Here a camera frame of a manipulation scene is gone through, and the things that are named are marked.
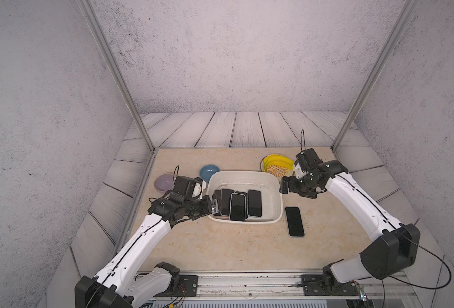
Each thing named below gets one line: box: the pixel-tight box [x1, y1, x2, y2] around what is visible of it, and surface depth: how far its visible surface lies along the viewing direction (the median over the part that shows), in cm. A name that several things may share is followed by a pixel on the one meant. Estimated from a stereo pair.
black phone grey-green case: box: [248, 189, 263, 217], surface depth 98 cm
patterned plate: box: [259, 155, 295, 181], surface depth 113 cm
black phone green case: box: [285, 206, 305, 237], surface depth 91 cm
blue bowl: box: [199, 164, 221, 183], surface depth 110 cm
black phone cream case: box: [229, 192, 247, 222], surface depth 94 cm
